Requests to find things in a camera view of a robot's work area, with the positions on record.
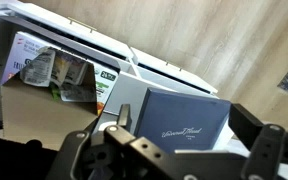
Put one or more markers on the navy blue flat gift box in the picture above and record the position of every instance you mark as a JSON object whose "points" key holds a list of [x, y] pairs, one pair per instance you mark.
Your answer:
{"points": [[180, 116]]}

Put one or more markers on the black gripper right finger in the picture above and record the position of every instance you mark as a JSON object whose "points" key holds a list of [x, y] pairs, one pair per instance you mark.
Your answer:
{"points": [[267, 150]]}

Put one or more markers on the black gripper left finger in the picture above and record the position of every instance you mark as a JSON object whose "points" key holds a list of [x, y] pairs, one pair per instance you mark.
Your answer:
{"points": [[84, 156]]}

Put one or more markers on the crumpled white printed sachet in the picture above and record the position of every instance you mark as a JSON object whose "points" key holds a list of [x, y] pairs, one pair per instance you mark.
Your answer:
{"points": [[79, 92], [37, 68]]}

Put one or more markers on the white printed sachet carton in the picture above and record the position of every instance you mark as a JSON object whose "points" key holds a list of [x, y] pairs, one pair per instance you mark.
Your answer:
{"points": [[40, 116]]}

